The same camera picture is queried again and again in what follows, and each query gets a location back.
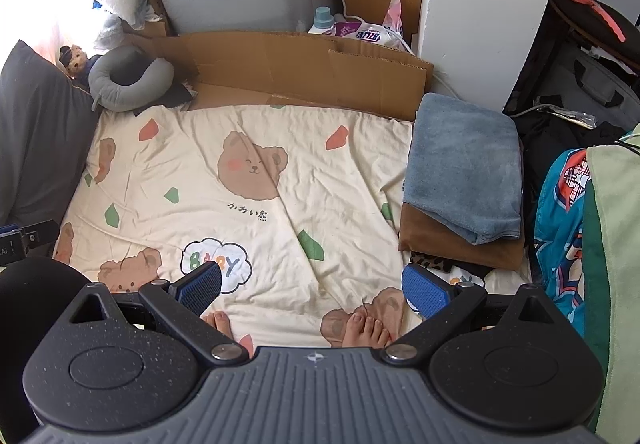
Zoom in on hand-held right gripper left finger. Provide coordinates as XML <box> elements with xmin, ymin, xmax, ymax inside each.
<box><xmin>70</xmin><ymin>260</ymin><xmax>251</xmax><ymax>366</ymax></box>

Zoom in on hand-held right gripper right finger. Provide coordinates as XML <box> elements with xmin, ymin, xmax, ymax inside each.
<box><xmin>382</xmin><ymin>263</ymin><xmax>560</xmax><ymax>366</ymax></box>

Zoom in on light blue jeans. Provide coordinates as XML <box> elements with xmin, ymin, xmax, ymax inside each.
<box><xmin>402</xmin><ymin>93</ymin><xmax>524</xmax><ymax>246</ymax></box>

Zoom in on leopard print cloth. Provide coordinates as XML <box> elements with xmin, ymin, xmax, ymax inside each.
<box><xmin>409</xmin><ymin>251</ymin><xmax>455</xmax><ymax>274</ymax></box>

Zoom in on person's left foot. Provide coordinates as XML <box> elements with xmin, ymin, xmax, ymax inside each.
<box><xmin>202</xmin><ymin>310</ymin><xmax>255</xmax><ymax>358</ymax></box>

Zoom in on person's foot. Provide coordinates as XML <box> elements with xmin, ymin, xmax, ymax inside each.
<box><xmin>341</xmin><ymin>312</ymin><xmax>392</xmax><ymax>350</ymax></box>
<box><xmin>202</xmin><ymin>310</ymin><xmax>255</xmax><ymax>358</ymax></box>

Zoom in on brown folded cloth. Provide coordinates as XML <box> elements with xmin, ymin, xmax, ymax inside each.
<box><xmin>398</xmin><ymin>201</ymin><xmax>527</xmax><ymax>272</ymax></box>

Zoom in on person's right foot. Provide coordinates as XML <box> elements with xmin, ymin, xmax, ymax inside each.
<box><xmin>341</xmin><ymin>312</ymin><xmax>392</xmax><ymax>350</ymax></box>

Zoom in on cream bear printed blanket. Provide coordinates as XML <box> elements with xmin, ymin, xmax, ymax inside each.
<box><xmin>52</xmin><ymin>103</ymin><xmax>533</xmax><ymax>350</ymax></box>

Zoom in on cartoon print cloth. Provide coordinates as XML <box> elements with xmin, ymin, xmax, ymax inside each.
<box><xmin>533</xmin><ymin>147</ymin><xmax>592</xmax><ymax>338</ymax></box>

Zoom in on grey neck pillow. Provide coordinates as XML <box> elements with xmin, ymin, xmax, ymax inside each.
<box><xmin>88</xmin><ymin>44</ymin><xmax>175</xmax><ymax>114</ymax></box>

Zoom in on brown teddy bear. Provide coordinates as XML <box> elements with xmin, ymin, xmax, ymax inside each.
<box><xmin>59</xmin><ymin>44</ymin><xmax>103</xmax><ymax>84</ymax></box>

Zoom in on small black cloth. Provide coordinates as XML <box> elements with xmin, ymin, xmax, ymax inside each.
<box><xmin>134</xmin><ymin>82</ymin><xmax>195</xmax><ymax>118</ymax></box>

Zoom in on green cloth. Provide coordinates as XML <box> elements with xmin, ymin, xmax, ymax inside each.
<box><xmin>581</xmin><ymin>123</ymin><xmax>640</xmax><ymax>444</ymax></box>

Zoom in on large flat cardboard sheet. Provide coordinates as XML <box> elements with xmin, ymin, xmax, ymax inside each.
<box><xmin>122</xmin><ymin>30</ymin><xmax>435</xmax><ymax>122</ymax></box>

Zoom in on dark grey bag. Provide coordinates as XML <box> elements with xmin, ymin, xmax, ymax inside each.
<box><xmin>520</xmin><ymin>43</ymin><xmax>640</xmax><ymax>136</ymax></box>

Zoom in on white and purple refill bag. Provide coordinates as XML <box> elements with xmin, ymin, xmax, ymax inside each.
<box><xmin>332</xmin><ymin>20</ymin><xmax>410</xmax><ymax>51</ymax></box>

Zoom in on pink packet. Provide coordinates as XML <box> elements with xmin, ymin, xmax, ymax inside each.
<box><xmin>382</xmin><ymin>0</ymin><xmax>406</xmax><ymax>38</ymax></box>

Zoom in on white bottle with blue cap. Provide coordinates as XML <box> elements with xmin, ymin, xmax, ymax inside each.
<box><xmin>307</xmin><ymin>7</ymin><xmax>337</xmax><ymax>36</ymax></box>

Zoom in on pink plastic comb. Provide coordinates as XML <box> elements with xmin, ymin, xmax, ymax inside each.
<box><xmin>566</xmin><ymin>0</ymin><xmax>627</xmax><ymax>44</ymax></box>

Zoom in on white cable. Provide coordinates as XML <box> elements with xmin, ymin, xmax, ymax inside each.
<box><xmin>339</xmin><ymin>0</ymin><xmax>469</xmax><ymax>101</ymax></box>

